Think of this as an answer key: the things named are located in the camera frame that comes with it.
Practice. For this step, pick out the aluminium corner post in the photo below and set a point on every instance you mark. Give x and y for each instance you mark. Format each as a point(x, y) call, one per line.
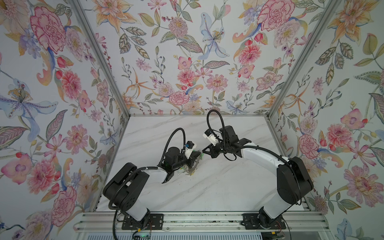
point(84, 23)
point(308, 48)

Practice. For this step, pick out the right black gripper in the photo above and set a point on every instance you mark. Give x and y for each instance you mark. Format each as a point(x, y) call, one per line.
point(216, 148)

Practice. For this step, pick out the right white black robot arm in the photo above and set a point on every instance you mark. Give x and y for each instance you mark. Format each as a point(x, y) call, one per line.
point(293, 180)

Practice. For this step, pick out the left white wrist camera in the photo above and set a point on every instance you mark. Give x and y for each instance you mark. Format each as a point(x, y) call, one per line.
point(189, 148)

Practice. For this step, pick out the large metal keyring with keys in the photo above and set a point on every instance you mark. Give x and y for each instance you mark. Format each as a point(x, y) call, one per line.
point(191, 171)

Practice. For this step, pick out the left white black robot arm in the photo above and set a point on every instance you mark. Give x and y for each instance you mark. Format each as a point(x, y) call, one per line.
point(124, 189)

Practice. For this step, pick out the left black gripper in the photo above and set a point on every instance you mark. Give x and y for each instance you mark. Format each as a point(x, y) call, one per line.
point(186, 161)

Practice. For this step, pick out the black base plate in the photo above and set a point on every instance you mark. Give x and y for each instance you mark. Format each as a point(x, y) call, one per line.
point(256, 221)
point(156, 221)

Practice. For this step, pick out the aluminium mounting rail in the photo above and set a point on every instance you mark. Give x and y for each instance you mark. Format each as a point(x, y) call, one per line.
point(173, 222)

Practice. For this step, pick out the right aluminium corner post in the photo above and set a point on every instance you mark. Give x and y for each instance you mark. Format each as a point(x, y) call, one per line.
point(308, 48)

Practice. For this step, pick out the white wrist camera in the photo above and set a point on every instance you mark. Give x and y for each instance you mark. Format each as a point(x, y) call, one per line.
point(211, 137)
point(189, 148)

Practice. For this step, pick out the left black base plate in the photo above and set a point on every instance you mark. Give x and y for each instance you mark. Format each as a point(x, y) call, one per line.
point(156, 221)

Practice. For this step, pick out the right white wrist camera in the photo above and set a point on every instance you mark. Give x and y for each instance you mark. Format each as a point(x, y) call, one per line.
point(211, 137)

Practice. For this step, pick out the left aluminium corner post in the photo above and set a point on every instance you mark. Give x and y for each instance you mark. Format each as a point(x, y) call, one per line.
point(84, 23)

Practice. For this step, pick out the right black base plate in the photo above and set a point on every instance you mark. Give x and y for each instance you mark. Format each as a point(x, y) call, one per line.
point(256, 221)

